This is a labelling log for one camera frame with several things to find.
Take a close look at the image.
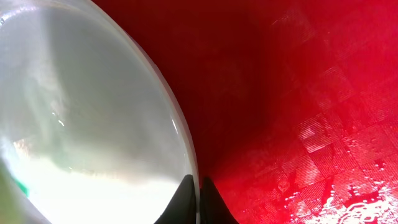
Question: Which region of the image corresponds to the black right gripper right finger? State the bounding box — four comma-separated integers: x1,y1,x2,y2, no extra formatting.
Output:
200,177,238,224

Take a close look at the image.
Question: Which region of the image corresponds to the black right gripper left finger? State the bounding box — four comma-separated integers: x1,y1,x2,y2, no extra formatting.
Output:
155,174,196,224

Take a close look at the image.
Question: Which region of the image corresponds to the light blue plate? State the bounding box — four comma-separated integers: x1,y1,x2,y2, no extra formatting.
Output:
1,0,200,224

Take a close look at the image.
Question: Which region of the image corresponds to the green yellow scrub sponge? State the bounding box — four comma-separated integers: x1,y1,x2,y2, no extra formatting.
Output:
1,161,27,224

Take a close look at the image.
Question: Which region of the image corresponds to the red plastic tray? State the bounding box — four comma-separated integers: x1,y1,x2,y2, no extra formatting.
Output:
98,0,397,223

